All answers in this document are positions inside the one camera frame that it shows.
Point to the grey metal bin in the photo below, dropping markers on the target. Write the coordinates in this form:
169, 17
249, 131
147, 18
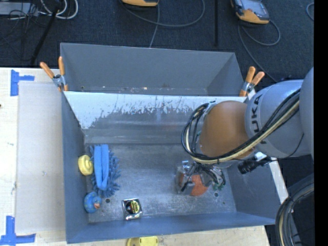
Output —
153, 175

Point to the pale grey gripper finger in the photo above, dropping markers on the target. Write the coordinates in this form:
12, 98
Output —
185, 166
187, 186

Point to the blue microfibre duster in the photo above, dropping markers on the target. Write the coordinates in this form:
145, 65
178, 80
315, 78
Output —
102, 168

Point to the blue rubber duck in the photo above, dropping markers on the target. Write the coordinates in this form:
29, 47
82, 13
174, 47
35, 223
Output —
91, 202

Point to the orange ball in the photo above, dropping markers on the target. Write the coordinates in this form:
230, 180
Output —
201, 187

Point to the black cylinder on white bracket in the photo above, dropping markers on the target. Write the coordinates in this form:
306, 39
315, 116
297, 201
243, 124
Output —
249, 165

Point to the pale wood flat board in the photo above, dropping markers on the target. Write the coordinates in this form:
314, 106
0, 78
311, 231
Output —
38, 150

